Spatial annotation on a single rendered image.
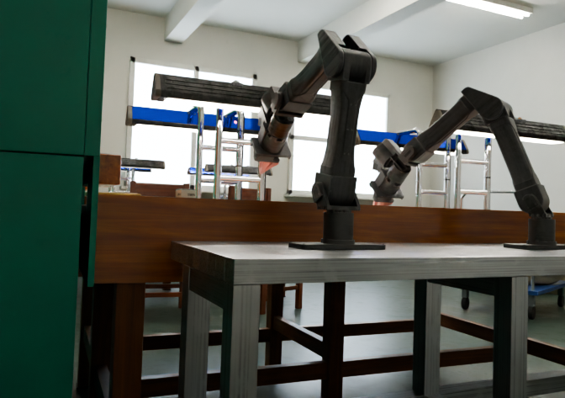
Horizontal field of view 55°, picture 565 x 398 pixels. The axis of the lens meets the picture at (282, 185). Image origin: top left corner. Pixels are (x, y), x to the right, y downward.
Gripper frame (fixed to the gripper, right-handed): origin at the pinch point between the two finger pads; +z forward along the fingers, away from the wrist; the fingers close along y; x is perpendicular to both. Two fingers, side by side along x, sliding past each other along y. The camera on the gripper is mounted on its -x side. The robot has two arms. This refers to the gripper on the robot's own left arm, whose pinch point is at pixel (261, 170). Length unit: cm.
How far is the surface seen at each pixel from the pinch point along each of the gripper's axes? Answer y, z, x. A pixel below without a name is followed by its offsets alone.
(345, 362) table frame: -50, 72, 26
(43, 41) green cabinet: 56, -33, 1
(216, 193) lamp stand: 5.1, 23.7, -12.4
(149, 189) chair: -12, 193, -167
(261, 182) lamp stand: -10.2, 20.9, -15.5
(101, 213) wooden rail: 44, -8, 24
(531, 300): -273, 164, -46
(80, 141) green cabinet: 49, -20, 16
